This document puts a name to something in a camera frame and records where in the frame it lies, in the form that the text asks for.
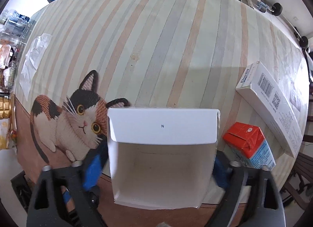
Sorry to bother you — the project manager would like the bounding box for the clear water bottle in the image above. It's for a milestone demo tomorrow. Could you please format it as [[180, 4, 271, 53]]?
[[1, 9, 30, 37]]

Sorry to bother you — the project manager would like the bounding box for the clear plastic wrapper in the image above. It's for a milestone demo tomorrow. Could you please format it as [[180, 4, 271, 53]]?
[[19, 33, 52, 99]]

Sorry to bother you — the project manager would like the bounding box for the long white toothpaste box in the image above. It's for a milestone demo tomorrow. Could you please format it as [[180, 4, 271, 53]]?
[[236, 61, 302, 158]]

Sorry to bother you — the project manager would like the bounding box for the gold grenade shaped bottle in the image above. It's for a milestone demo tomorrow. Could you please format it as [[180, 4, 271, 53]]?
[[0, 95, 11, 119]]

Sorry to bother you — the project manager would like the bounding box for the dark wooden chair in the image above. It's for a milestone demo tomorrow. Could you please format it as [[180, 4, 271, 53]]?
[[281, 153, 312, 210]]

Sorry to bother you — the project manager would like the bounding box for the red blue milk carton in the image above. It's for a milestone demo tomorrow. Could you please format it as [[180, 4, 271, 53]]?
[[223, 122, 276, 170]]

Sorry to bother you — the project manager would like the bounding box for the white green medicine box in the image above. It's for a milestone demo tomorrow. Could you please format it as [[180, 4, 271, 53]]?
[[107, 107, 220, 210]]

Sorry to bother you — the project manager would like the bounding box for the cat pattern table mat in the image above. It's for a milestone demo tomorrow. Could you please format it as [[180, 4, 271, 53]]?
[[13, 0, 310, 218]]

